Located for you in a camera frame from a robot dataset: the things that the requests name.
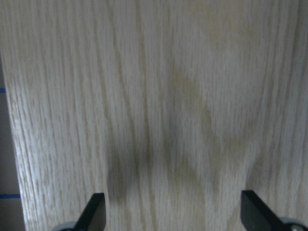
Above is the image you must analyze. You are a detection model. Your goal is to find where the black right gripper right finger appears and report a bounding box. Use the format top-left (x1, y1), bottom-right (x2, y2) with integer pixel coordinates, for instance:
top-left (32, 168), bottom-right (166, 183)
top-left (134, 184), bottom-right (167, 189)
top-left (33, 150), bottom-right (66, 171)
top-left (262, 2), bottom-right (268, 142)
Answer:
top-left (241, 190), bottom-right (308, 231)

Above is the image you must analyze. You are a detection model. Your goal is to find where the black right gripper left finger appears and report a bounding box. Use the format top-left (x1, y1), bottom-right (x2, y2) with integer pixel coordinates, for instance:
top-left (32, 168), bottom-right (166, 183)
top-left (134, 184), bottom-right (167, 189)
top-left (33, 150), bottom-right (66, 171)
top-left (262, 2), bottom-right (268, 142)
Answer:
top-left (72, 193), bottom-right (106, 231)

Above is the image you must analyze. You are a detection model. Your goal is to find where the wooden drawer cabinet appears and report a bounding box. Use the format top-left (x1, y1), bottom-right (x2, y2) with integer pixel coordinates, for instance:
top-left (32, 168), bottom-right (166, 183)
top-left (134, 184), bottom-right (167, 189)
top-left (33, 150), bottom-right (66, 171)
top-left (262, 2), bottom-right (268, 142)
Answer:
top-left (0, 0), bottom-right (308, 231)

